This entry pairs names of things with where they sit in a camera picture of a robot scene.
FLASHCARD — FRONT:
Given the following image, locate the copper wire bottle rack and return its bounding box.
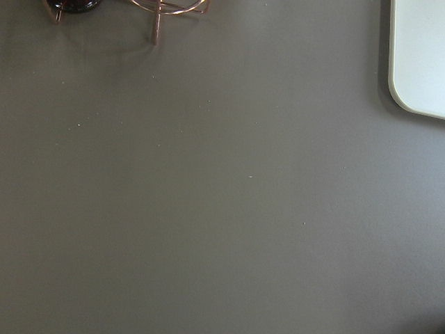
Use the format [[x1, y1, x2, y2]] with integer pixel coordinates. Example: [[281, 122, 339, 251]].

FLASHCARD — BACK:
[[43, 0, 211, 45]]

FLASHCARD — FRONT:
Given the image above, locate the cream rabbit tray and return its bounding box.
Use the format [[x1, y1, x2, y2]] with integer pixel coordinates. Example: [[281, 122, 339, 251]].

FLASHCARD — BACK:
[[388, 0, 444, 119]]

